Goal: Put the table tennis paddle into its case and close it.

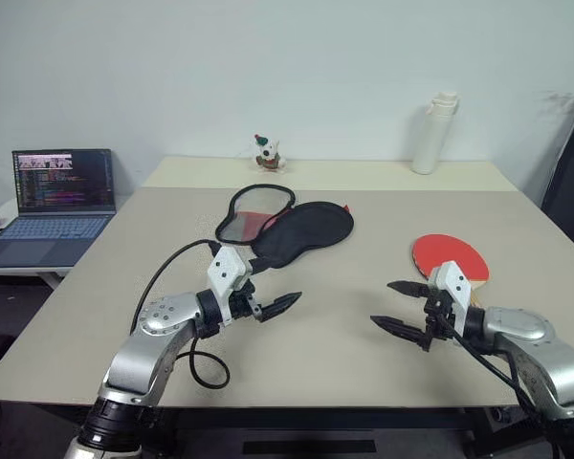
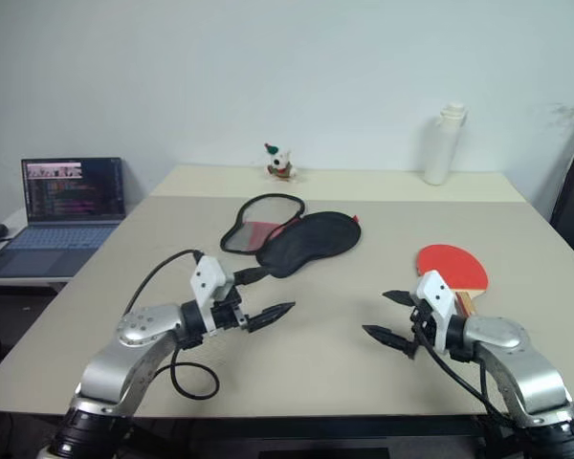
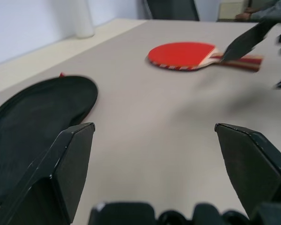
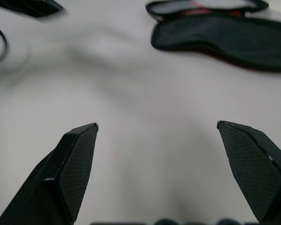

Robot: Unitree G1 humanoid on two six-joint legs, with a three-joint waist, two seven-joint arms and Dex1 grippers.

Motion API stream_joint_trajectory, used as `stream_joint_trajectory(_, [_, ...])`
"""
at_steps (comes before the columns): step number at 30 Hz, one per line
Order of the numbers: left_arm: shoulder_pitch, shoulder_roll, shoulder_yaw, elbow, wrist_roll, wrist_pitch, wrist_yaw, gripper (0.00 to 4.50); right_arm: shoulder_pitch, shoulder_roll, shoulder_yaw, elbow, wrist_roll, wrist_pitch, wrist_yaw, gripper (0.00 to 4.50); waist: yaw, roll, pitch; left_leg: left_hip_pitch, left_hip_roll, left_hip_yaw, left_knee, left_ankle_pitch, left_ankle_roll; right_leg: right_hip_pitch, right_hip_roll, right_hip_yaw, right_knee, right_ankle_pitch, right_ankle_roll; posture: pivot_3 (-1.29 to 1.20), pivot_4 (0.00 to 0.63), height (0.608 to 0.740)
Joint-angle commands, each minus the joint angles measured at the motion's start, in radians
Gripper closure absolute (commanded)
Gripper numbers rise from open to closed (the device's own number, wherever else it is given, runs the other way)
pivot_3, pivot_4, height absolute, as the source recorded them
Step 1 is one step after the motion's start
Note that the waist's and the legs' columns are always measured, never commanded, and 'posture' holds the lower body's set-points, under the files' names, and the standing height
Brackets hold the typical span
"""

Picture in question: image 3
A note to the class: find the white water bottle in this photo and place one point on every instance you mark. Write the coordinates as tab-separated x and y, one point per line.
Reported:
84	17

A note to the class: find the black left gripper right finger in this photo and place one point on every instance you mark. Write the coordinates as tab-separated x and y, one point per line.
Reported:
253	164

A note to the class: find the black office chair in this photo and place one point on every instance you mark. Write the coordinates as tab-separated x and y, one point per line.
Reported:
171	9

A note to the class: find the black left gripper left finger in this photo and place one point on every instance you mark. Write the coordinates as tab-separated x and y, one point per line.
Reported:
61	168

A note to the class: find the red table tennis paddle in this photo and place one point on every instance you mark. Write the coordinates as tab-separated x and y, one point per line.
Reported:
180	55

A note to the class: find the bystander hand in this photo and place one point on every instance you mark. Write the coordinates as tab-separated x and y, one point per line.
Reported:
243	16

